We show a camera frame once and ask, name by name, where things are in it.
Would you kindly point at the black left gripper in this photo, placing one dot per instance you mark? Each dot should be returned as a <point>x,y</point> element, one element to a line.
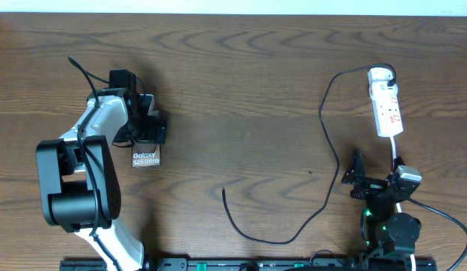
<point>151,135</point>

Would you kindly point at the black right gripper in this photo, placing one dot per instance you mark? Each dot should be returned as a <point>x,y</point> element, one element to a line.
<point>370,186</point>

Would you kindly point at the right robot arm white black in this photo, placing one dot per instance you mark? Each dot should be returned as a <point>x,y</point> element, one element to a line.
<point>390,234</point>

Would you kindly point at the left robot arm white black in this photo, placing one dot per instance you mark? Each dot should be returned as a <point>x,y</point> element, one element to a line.
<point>79,187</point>

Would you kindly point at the white USB charger plug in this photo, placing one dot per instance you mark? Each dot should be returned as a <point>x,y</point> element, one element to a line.
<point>379,74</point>

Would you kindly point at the white power strip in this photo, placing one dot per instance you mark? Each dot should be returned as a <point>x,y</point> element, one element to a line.
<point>387,114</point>

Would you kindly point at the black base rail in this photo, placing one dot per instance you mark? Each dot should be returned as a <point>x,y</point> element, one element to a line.
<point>181,264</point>

